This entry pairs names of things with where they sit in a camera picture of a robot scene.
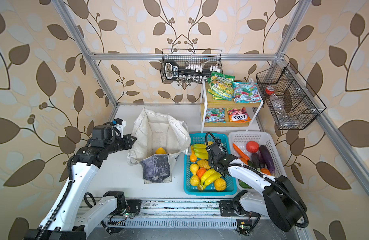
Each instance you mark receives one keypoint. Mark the yellow pear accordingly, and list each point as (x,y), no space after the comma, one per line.
(194,168)

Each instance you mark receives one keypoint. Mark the yellow red mango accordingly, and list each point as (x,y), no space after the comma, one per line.
(160,151)

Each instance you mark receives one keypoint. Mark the teal candy bag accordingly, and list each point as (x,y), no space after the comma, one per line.
(246,93)

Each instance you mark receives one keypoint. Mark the yellow green banana bunch back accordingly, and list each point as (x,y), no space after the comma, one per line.
(200,151)

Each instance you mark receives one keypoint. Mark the plastic bottle red cap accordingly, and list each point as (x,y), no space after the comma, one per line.
(276,102)

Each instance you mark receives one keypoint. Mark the orange persimmon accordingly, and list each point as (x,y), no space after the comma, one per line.
(201,172)

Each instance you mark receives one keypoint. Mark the orange Fox's candy bag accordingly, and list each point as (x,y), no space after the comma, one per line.
(238,115)

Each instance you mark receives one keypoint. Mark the yellow banana bunch front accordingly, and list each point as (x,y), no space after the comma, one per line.
(208,179)

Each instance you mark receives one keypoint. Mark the linear rail base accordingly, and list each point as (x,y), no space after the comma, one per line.
(181,214)

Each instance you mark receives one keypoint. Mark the green red candy bag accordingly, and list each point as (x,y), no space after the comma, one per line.
(215,115)

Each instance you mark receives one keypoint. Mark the yellow lemon front left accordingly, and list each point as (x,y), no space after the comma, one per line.
(194,181)

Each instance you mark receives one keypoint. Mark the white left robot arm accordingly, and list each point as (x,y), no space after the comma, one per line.
(61,222)

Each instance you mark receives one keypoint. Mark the black wire basket back wall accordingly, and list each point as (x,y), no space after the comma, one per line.
(191,55)

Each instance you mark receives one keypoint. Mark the black wire basket right wall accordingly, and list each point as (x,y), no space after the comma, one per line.
(302,105)

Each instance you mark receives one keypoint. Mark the orange pumpkin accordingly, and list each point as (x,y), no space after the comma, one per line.
(265,171)

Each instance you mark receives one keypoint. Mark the black wire basket wall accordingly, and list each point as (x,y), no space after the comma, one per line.
(191,55)
(302,105)

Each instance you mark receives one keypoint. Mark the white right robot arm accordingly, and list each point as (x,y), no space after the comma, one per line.
(280,201)

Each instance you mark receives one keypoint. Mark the orange carrot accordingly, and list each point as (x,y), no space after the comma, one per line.
(242,155)

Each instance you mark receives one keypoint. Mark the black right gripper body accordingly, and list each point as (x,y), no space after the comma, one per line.
(214,164)

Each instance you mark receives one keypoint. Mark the black white tool set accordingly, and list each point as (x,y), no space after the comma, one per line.
(197,72)

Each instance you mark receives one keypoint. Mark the purple eggplant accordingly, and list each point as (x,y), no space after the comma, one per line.
(268,160)

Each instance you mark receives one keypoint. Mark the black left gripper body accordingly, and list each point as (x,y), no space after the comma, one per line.
(117,144)

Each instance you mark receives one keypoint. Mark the cream Monet print tote bag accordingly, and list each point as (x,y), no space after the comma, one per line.
(152,131)

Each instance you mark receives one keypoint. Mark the red tomato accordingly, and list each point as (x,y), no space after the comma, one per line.
(252,147)

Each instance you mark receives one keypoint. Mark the teal plastic basket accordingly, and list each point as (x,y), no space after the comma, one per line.
(199,138)

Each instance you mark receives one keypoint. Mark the white plastic basket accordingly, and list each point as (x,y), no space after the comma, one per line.
(241,171)

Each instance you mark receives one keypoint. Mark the white wooden two-tier shelf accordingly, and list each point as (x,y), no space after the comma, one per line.
(206,102)

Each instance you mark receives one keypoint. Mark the dark zucchini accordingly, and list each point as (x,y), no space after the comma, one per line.
(255,160)

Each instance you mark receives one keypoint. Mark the yellow green candy bag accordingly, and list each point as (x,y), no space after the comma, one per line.
(221,86)

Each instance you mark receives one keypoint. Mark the orange fruit front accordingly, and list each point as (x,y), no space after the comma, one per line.
(220,185)

